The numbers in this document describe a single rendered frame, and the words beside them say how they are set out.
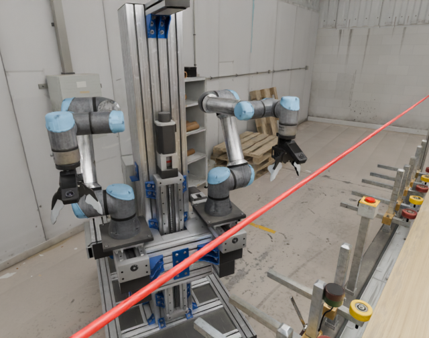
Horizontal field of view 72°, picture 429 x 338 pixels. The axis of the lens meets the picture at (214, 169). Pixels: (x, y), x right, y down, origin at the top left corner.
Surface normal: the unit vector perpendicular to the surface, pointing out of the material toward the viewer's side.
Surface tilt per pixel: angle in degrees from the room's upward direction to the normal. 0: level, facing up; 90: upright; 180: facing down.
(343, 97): 90
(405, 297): 0
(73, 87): 90
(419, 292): 0
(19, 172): 90
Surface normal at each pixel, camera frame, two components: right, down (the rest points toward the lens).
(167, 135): 0.41, 0.33
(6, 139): 0.81, 0.22
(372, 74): -0.58, 0.29
